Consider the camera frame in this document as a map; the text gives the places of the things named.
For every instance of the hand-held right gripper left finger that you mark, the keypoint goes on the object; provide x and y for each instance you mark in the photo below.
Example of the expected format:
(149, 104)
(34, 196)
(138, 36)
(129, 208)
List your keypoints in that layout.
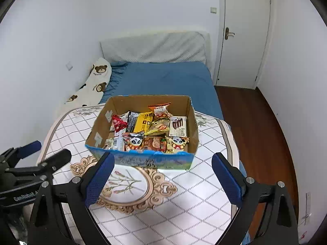
(98, 178)

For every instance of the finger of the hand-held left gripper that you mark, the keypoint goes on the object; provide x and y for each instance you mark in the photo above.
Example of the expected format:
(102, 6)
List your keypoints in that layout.
(56, 159)
(28, 149)

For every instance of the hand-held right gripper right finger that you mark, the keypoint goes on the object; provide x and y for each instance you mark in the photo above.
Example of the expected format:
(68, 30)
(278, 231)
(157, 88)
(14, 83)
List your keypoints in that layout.
(228, 182)

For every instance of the beige snack packet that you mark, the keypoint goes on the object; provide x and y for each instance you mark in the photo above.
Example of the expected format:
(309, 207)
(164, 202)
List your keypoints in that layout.
(108, 143)

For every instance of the white red striped packet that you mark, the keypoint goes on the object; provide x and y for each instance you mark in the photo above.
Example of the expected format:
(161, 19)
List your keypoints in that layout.
(118, 140)

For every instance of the panda print snack packet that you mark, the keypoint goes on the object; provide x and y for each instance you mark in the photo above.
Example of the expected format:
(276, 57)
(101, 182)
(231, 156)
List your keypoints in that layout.
(176, 145)
(134, 141)

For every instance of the cardboard box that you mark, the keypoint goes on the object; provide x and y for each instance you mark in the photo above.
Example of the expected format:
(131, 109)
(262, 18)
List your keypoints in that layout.
(153, 159)

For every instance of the red triangular snack packet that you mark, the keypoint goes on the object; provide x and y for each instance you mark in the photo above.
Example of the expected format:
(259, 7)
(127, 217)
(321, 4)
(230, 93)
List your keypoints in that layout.
(118, 123)

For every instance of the black snack packet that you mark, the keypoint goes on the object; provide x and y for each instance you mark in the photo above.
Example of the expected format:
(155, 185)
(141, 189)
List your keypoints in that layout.
(132, 122)

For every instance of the small white snack packet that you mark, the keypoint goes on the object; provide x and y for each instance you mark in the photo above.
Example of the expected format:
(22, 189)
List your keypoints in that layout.
(124, 117)

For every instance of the yellow snack packet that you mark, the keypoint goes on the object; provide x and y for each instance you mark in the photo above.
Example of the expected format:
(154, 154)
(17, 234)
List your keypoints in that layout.
(143, 123)

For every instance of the white chocolate wafer packet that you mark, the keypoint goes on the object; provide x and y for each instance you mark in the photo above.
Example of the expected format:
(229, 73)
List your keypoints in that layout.
(178, 127)

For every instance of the clear yellow packet orange logo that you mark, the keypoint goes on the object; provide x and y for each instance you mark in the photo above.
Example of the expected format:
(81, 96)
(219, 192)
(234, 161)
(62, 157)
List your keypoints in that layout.
(159, 128)

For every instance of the orange brown snack packet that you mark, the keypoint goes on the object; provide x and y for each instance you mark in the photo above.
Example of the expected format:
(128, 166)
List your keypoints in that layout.
(159, 111)

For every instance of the crumpled clear plastic bag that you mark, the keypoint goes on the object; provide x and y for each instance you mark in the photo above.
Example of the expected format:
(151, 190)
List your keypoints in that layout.
(16, 227)

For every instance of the white teddy bear pillow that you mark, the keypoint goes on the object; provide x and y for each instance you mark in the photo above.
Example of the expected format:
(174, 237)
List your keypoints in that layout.
(95, 84)

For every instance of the blue bed sheet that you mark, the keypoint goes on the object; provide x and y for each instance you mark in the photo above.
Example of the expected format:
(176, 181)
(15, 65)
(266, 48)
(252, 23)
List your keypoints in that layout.
(166, 81)

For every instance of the grey headboard cushion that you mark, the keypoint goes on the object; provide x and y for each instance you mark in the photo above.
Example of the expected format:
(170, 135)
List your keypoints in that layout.
(153, 47)

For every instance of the white door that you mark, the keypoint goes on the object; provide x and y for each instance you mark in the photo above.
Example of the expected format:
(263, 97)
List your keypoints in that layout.
(245, 30)

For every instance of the tall white wall socket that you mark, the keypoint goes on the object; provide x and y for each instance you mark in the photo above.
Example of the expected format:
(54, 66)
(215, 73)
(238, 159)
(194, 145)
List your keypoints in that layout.
(308, 204)

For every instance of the white light switch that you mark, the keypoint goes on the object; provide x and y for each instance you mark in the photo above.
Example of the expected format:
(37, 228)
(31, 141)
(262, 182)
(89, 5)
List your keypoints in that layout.
(213, 10)

